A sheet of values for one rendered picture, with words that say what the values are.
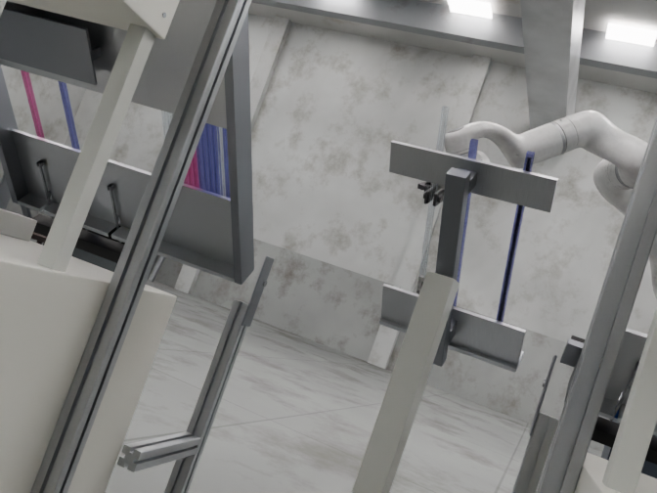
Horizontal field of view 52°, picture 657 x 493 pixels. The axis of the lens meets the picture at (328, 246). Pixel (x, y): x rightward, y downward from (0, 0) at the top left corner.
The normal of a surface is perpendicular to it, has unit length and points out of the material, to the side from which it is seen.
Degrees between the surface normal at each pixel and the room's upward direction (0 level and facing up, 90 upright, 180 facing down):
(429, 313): 90
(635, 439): 90
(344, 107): 90
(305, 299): 90
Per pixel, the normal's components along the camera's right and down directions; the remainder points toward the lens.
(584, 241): -0.31, -0.18
